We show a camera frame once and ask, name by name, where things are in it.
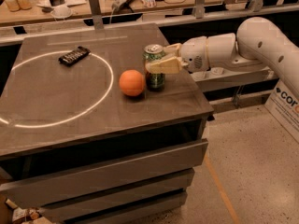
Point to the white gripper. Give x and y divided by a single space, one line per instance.
193 54

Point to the green soda can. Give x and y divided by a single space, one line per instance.
155 80

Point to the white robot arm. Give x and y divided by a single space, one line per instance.
258 43

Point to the orange fruit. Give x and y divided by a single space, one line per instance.
132 83

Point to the white power strip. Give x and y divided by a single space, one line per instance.
124 0

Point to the black candy bar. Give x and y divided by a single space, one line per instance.
74 56

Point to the white cardboard box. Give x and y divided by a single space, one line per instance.
284 106

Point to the white bowl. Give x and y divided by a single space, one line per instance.
61 12

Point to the grey drawer cabinet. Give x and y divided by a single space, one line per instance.
74 146

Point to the wooden desk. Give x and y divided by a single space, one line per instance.
35 14

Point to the orange liquid jar left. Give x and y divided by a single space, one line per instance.
12 5

